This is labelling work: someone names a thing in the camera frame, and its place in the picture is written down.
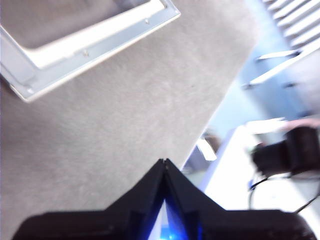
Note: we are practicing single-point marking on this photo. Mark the white metal frame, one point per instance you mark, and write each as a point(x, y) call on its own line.
point(275, 72)

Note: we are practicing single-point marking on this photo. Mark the black device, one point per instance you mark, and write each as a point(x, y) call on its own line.
point(287, 152)

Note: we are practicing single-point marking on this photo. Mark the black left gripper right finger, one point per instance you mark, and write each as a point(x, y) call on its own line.
point(237, 225)

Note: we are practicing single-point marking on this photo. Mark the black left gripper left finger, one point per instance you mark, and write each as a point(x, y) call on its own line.
point(100, 225)

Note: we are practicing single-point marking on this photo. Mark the grey corrugated panel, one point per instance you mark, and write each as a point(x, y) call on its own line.
point(295, 22)

